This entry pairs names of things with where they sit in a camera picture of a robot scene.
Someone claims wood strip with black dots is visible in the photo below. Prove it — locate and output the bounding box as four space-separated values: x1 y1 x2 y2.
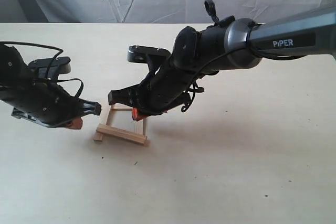
134 118 148 135

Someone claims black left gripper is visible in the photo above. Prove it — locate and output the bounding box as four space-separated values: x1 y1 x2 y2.
10 83 101 130

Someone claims thin wood strip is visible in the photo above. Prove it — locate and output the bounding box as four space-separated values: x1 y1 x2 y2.
93 105 115 143

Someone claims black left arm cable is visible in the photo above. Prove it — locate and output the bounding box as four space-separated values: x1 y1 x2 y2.
0 40 85 127

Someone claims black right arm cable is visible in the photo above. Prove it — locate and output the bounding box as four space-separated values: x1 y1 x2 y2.
181 0 336 112

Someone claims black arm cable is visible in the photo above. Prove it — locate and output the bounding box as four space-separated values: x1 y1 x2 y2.
0 40 85 127
181 0 336 112

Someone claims wood strip with metal dots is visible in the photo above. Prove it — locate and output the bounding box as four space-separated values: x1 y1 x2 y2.
110 103 133 111

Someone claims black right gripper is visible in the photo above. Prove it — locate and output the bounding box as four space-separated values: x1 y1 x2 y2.
108 61 200 122

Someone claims short wood strip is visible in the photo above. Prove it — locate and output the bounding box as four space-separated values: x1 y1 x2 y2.
93 124 147 145

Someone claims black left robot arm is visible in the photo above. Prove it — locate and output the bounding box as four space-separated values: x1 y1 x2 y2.
1 42 101 130

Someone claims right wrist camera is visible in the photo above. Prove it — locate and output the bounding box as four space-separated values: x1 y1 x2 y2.
127 45 171 64

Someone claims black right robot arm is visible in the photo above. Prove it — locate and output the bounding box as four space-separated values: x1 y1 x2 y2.
108 7 335 121

